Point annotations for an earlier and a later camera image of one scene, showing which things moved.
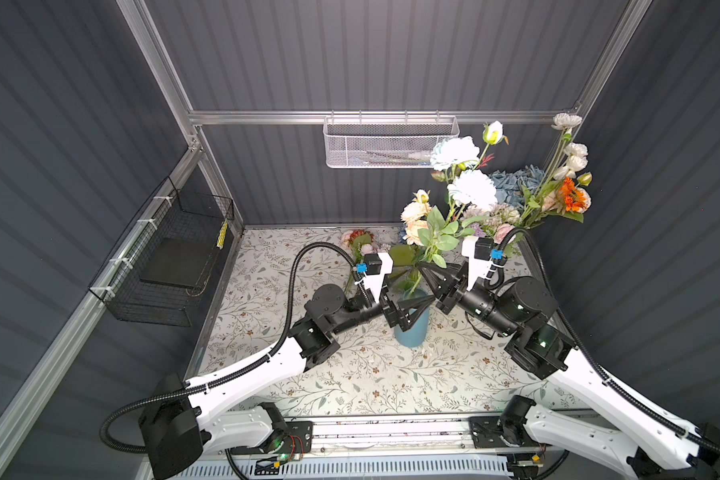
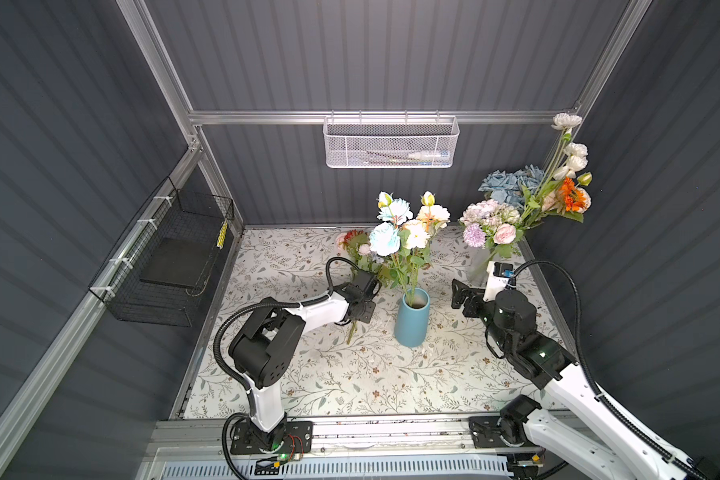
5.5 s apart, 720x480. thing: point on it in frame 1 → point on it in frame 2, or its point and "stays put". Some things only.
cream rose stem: [415, 220] stays put
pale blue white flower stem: [474, 189] → [384, 237]
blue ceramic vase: [417, 334] stays put
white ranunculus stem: [570, 159] stays put
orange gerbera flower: [573, 201] stays put
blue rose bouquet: [509, 184] stays put
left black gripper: [398, 307] → [370, 306]
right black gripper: [445, 289] → [460, 296]
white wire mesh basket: [378, 142] stays put
